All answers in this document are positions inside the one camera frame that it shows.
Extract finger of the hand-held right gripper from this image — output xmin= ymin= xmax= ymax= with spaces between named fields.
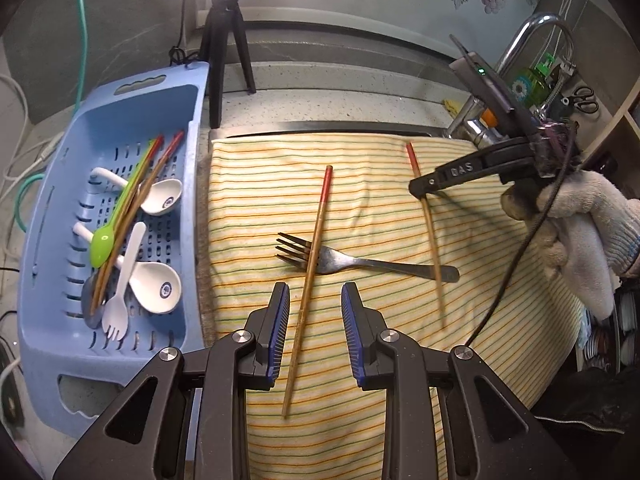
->
xmin=409 ymin=141 xmax=536 ymax=199

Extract green dish soap bottle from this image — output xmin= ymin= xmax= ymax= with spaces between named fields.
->
xmin=510 ymin=52 xmax=561 ymax=111

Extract metal fork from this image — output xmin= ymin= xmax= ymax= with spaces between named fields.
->
xmin=276 ymin=231 xmax=460 ymax=283

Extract white plastic spork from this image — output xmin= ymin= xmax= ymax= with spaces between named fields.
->
xmin=101 ymin=221 xmax=148 ymax=341

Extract metal spoon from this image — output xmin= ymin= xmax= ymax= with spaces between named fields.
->
xmin=80 ymin=272 xmax=109 ymax=331

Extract black tripod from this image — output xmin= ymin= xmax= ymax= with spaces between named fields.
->
xmin=199 ymin=0 xmax=258 ymax=130

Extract person's right hand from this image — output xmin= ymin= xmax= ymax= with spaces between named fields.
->
xmin=501 ymin=170 xmax=640 ymax=321

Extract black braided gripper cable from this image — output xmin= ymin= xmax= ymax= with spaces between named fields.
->
xmin=462 ymin=130 xmax=577 ymax=352

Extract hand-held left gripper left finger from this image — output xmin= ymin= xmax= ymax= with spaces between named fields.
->
xmin=52 ymin=282 xmax=291 ymax=480

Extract white cable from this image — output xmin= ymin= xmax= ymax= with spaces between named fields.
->
xmin=0 ymin=74 xmax=67 ymax=182

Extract black kitchen scissors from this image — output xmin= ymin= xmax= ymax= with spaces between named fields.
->
xmin=567 ymin=86 xmax=601 ymax=115

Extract chrome kitchen faucet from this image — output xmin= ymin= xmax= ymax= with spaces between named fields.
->
xmin=442 ymin=12 xmax=576 ymax=149

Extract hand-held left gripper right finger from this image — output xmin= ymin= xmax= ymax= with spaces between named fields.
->
xmin=341 ymin=282 xmax=576 ymax=480

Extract green hose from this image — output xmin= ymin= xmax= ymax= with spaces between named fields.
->
xmin=12 ymin=0 xmax=90 ymax=234

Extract thin black cable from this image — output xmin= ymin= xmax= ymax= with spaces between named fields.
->
xmin=168 ymin=0 xmax=201 ymax=69

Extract dark clothing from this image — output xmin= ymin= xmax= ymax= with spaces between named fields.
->
xmin=530 ymin=367 xmax=640 ymax=480

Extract white ceramic spoon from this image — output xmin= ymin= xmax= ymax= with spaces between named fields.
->
xmin=90 ymin=166 xmax=184 ymax=217
xmin=72 ymin=223 xmax=183 ymax=315

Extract blue plastic basket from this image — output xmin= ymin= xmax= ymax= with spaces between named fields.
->
xmin=15 ymin=61 xmax=211 ymax=439

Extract striped yellow cloth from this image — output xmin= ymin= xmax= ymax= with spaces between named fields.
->
xmin=197 ymin=132 xmax=586 ymax=480

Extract green plastic spoon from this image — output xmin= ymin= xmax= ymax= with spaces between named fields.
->
xmin=90 ymin=135 xmax=164 ymax=268

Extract stack of dishes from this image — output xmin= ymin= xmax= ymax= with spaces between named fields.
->
xmin=580 ymin=285 xmax=640 ymax=377

